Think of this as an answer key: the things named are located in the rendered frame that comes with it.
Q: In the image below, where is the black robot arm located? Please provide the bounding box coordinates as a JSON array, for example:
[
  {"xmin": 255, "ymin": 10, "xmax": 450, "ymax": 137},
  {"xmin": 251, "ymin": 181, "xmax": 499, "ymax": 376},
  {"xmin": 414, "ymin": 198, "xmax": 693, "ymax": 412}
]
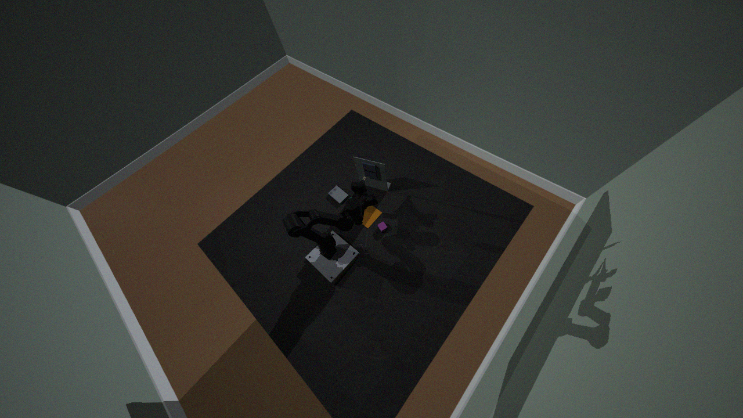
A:
[{"xmin": 283, "ymin": 194, "xmax": 378, "ymax": 260}]

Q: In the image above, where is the light grey panel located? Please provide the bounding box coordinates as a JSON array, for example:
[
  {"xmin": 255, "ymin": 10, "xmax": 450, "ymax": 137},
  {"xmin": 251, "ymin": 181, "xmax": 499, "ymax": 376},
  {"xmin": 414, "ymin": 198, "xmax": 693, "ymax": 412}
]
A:
[{"xmin": 353, "ymin": 157, "xmax": 391, "ymax": 191}]

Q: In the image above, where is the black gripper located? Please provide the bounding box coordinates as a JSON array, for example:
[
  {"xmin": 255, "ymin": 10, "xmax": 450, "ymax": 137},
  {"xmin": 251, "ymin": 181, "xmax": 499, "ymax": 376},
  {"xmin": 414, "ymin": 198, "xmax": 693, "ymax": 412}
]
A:
[{"xmin": 351, "ymin": 179, "xmax": 368, "ymax": 209}]

